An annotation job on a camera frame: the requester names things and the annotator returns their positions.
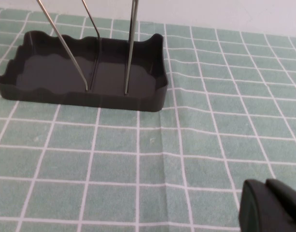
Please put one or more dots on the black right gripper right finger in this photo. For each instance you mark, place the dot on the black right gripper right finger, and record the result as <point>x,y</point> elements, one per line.
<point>290,205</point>

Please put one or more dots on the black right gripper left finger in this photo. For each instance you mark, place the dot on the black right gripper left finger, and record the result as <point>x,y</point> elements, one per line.
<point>256,207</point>

